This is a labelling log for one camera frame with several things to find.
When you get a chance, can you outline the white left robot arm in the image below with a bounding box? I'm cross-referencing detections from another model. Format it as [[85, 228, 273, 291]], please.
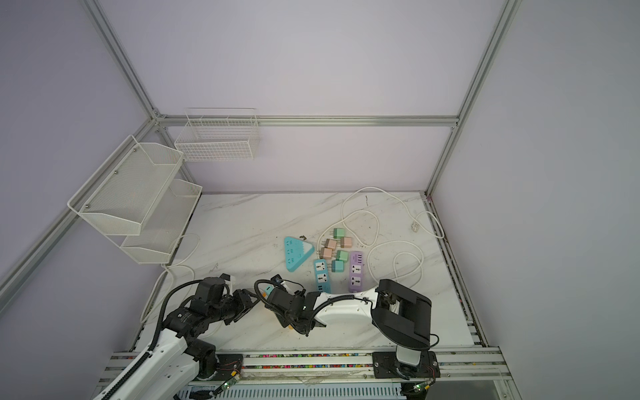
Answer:
[[95, 274, 258, 399]]

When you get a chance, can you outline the blue rectangular power strip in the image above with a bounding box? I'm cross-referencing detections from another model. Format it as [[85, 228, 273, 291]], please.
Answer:
[[313, 259, 331, 293]]

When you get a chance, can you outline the teal triangular power strip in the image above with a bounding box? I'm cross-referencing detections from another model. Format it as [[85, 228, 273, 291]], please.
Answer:
[[283, 237, 315, 272]]

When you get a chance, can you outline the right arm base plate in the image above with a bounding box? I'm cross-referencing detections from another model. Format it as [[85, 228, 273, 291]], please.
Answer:
[[372, 348, 441, 380]]

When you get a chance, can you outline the aluminium front rail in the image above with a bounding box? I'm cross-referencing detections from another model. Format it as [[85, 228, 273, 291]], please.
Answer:
[[97, 347, 513, 387]]

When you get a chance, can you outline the small white mesh shelf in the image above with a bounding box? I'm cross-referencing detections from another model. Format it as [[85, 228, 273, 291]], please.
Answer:
[[120, 179, 202, 264]]

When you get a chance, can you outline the white wire basket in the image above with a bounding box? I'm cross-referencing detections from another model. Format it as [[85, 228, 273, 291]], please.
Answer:
[[174, 108, 260, 162]]

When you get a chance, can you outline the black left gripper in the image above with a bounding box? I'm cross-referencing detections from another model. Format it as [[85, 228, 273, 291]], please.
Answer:
[[208, 288, 261, 327]]

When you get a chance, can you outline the white cable of blue strip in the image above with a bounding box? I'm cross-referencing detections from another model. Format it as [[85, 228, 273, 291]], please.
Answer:
[[314, 186, 446, 251]]

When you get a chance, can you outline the white cable of purple strip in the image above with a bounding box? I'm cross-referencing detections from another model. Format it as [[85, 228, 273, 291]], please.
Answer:
[[367, 239, 426, 288]]

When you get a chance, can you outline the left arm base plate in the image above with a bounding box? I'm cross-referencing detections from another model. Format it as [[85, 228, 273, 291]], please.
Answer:
[[197, 353, 244, 382]]

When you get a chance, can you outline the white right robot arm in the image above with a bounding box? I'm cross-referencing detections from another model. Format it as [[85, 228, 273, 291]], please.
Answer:
[[254, 279, 441, 380]]

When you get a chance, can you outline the purple power strip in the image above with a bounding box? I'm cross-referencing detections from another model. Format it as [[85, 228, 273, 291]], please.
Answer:
[[348, 251, 365, 293]]

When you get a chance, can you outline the black corrugated cable hose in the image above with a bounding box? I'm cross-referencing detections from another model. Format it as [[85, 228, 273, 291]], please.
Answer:
[[99, 278, 216, 400]]

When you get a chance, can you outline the large white mesh shelf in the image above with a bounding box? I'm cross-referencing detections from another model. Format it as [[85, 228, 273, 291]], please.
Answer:
[[68, 136, 184, 236]]

